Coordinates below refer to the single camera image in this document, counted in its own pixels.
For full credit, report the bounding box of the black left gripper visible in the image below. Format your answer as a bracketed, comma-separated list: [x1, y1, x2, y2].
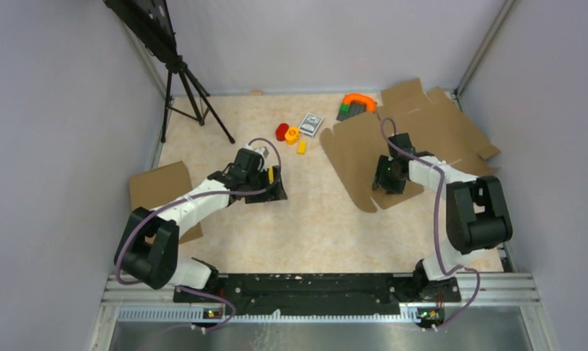
[245, 165, 286, 204]

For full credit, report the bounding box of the large cardboard box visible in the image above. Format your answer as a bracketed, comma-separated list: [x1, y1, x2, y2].
[320, 78, 500, 213]

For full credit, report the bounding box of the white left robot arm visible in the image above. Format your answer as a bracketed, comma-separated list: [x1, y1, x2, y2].
[113, 146, 287, 302]

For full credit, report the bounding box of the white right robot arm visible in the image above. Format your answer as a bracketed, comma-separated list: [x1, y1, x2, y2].
[372, 133, 513, 301]

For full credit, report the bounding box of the blue playing card box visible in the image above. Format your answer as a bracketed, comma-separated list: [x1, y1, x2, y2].
[298, 113, 324, 137]

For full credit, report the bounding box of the small folded cardboard box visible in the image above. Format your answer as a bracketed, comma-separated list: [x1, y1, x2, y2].
[129, 161, 204, 245]

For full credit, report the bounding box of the yellow oval toy block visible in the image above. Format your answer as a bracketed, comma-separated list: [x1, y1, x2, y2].
[284, 126, 300, 145]

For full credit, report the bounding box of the red oval plastic block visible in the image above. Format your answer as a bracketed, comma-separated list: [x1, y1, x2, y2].
[275, 123, 290, 141]

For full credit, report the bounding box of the orange arch toy block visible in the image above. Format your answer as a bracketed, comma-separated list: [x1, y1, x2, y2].
[342, 93, 377, 112]

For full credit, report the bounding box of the green small toy brick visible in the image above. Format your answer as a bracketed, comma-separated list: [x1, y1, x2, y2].
[339, 103, 350, 113]

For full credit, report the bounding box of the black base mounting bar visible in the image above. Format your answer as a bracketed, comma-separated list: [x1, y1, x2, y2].
[173, 272, 462, 318]

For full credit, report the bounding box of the black tripod stand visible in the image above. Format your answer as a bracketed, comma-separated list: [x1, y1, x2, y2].
[105, 0, 235, 144]

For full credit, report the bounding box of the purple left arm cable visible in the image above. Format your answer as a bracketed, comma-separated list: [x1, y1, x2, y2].
[114, 137, 283, 334]

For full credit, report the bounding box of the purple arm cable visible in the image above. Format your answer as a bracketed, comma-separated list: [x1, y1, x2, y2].
[380, 117, 482, 331]
[114, 137, 283, 334]

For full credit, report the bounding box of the grey lego base plate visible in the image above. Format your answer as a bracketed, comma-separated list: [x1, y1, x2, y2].
[336, 102, 366, 122]

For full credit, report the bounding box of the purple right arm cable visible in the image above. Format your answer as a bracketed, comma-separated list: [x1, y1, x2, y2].
[380, 117, 482, 331]

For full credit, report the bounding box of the aluminium front rail frame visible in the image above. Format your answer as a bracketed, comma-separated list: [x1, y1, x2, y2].
[88, 273, 558, 350]

